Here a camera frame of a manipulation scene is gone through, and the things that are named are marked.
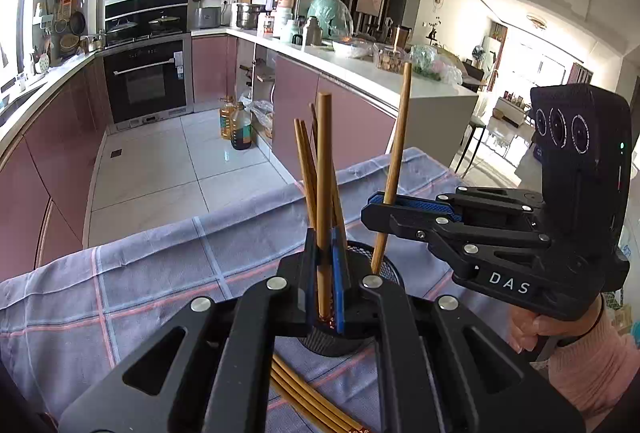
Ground black mesh holder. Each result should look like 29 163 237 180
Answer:
299 239 407 358

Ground person's right hand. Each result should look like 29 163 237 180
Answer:
506 299 604 354

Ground white kitchen countertop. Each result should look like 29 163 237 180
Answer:
0 25 480 174

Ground built-in black oven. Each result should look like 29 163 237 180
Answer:
102 35 193 130

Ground bagged green vegetables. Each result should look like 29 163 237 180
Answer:
409 44 463 86

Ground clear plastic bag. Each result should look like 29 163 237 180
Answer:
248 99 275 138

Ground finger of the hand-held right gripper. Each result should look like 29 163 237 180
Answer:
369 186 544 214
360 205 552 265

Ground white covered bowl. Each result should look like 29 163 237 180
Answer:
331 38 373 60

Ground steel stock pot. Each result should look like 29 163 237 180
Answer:
235 3 266 30

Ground red-tipped wooden chopstick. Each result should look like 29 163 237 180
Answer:
315 93 335 321
371 61 414 275

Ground pink base cabinets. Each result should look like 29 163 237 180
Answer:
0 55 110 284
192 35 401 174

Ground kitchen window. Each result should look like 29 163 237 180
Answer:
0 0 31 74

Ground black pot with glass lid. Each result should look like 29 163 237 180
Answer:
148 15 181 34
106 20 138 38

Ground dark oil bottle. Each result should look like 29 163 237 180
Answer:
230 102 254 151

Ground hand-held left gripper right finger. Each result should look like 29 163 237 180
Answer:
330 238 586 433

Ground bunch of wooden chopsticks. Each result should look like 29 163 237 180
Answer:
270 103 373 433

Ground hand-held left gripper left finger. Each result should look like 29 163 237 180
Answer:
59 228 323 433

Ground black stool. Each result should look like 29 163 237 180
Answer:
457 118 488 176

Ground black cooker hood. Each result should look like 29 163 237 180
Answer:
104 0 191 38

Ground kitchen sink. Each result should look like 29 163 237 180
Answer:
0 83 43 114

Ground clear food container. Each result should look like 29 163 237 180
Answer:
372 43 407 74

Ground checked grey cloth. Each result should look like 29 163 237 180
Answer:
0 147 511 433

